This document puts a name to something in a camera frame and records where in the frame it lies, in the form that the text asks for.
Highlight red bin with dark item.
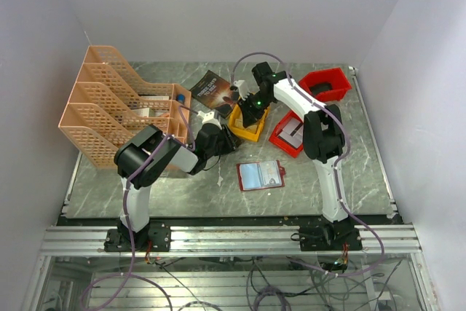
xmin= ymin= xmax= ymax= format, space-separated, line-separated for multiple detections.
xmin=299 ymin=68 xmax=352 ymax=103

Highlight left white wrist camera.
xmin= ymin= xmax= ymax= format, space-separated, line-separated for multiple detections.
xmin=197 ymin=111 xmax=221 ymax=129

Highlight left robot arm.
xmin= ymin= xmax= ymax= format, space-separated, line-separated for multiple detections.
xmin=104 ymin=123 xmax=241 ymax=252

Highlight white magnetic stripe card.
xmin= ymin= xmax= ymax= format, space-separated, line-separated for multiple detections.
xmin=258 ymin=161 xmax=283 ymax=187

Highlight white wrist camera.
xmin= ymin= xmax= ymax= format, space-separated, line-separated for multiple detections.
xmin=230 ymin=80 xmax=251 ymax=101
xmin=197 ymin=111 xmax=221 ymax=129

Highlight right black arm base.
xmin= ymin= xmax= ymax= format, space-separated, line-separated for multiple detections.
xmin=290 ymin=225 xmax=363 ymax=251

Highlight yellow plastic bin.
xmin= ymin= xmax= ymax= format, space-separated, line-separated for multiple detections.
xmin=227 ymin=102 xmax=272 ymax=143

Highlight blue bottle cap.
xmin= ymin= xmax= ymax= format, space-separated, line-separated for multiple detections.
xmin=176 ymin=94 xmax=186 ymax=103

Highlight white cards in red bin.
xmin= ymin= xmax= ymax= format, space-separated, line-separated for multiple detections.
xmin=278 ymin=118 xmax=304 ymax=149

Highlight aluminium mounting rail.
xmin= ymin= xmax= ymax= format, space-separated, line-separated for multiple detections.
xmin=39 ymin=225 xmax=422 ymax=257

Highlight red leather card holder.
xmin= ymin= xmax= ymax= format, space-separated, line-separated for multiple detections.
xmin=237 ymin=160 xmax=285 ymax=192

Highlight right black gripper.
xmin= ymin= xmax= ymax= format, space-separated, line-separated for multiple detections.
xmin=237 ymin=91 xmax=275 ymax=128

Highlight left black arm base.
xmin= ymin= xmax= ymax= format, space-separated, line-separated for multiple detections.
xmin=103 ymin=224 xmax=171 ymax=253

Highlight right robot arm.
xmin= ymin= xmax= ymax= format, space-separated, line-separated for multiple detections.
xmin=232 ymin=62 xmax=350 ymax=224

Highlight dark item in red bin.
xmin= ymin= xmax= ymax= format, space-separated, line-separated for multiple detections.
xmin=309 ymin=82 xmax=332 ymax=96

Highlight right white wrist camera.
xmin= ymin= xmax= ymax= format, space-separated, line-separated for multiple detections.
xmin=230 ymin=80 xmax=251 ymax=101

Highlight red bin with cards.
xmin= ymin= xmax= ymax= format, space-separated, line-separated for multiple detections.
xmin=269 ymin=111 xmax=304 ymax=158

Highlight loose wires under table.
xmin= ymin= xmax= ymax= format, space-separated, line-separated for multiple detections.
xmin=83 ymin=252 xmax=401 ymax=311

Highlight pink mesh file organizer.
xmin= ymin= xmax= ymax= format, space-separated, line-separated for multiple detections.
xmin=58 ymin=45 xmax=191 ymax=169

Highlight dark paperback book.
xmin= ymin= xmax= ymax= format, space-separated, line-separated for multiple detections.
xmin=190 ymin=70 xmax=240 ymax=119

